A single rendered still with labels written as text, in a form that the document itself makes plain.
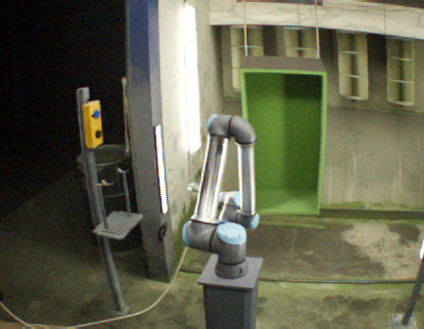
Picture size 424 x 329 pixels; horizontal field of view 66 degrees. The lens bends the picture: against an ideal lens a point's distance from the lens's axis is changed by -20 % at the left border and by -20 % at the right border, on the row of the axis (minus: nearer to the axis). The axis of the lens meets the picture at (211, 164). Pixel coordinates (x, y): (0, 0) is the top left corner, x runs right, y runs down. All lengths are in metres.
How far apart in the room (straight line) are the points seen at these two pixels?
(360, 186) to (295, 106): 1.36
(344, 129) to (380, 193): 0.81
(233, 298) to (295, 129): 1.58
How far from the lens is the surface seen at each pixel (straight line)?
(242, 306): 2.18
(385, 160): 4.19
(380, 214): 4.10
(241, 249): 2.06
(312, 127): 3.20
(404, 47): 3.93
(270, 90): 3.06
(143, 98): 2.62
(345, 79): 3.88
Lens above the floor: 1.91
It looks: 20 degrees down
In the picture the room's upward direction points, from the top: 2 degrees counter-clockwise
